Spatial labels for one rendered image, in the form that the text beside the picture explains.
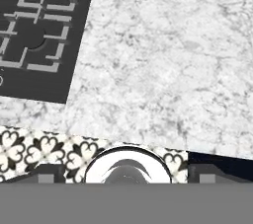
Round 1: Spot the black hob with grey grates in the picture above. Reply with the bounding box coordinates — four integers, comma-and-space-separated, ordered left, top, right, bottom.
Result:
0, 0, 99, 105

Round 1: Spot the dark navy cupboard front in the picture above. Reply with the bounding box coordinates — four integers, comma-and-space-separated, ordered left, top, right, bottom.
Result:
187, 150, 253, 183

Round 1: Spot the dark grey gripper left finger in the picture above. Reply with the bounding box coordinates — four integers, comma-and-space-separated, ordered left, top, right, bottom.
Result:
7, 164, 66, 185

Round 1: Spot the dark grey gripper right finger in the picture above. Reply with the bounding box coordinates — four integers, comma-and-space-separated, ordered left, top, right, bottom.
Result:
187, 163, 253, 185

